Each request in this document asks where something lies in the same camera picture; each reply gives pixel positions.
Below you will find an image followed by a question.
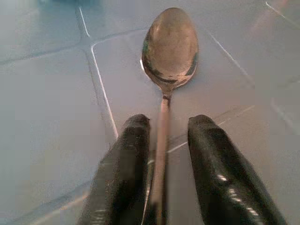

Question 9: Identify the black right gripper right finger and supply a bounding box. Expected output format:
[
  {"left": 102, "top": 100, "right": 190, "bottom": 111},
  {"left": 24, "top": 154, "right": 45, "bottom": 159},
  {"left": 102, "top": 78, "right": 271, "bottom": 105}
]
[{"left": 188, "top": 114, "right": 288, "bottom": 225}]

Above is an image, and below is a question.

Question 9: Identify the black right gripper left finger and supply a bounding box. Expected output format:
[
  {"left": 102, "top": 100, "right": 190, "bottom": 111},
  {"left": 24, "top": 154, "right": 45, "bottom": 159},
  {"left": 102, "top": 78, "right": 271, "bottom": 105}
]
[{"left": 75, "top": 113, "right": 157, "bottom": 225}]

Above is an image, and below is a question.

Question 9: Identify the silver metal spoon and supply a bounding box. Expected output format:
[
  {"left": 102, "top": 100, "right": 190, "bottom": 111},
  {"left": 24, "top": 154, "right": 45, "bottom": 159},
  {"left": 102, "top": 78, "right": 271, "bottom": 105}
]
[{"left": 140, "top": 7, "right": 200, "bottom": 225}]

